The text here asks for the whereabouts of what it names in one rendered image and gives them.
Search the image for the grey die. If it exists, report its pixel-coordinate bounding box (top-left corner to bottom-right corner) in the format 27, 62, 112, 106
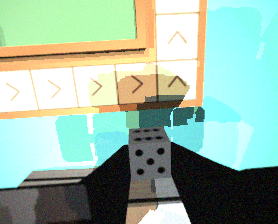
128, 126, 171, 181

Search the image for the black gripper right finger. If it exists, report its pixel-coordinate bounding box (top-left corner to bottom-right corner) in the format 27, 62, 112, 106
171, 141, 278, 224

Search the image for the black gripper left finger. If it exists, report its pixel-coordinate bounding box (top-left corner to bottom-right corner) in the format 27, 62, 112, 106
0, 145, 131, 224

